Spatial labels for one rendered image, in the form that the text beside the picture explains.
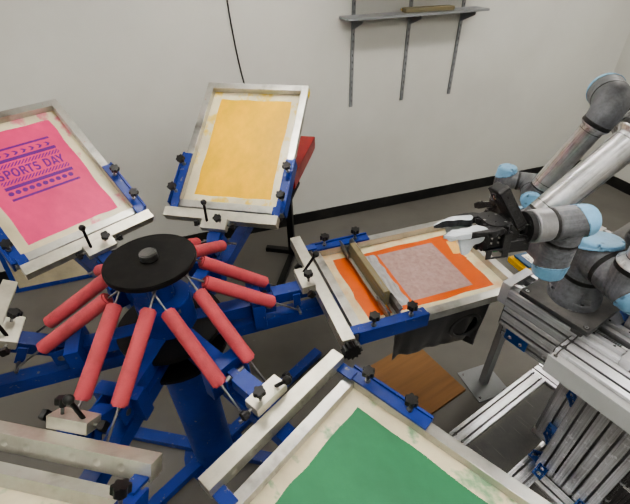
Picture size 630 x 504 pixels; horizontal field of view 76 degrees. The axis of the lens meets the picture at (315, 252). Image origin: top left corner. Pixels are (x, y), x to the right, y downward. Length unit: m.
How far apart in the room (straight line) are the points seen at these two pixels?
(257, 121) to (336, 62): 1.36
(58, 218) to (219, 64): 1.69
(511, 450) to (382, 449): 1.10
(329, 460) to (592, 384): 0.78
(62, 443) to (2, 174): 1.42
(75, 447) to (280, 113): 1.77
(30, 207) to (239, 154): 0.99
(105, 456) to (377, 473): 0.73
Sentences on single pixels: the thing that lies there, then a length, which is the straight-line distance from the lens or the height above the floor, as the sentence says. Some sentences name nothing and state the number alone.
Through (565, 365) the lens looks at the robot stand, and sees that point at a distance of 1.43.
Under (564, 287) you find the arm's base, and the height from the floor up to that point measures 1.32.
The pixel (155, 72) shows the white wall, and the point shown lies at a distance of 3.29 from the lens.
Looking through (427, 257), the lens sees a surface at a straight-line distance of 2.02.
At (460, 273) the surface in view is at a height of 0.95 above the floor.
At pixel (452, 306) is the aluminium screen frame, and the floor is 0.99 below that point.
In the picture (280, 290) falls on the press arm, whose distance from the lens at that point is 1.67.
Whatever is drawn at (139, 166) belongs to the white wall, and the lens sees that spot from 3.51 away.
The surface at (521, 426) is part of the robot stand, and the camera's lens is 2.45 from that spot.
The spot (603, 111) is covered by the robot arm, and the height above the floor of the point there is 1.72.
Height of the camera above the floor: 2.16
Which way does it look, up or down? 37 degrees down
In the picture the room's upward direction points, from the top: 2 degrees counter-clockwise
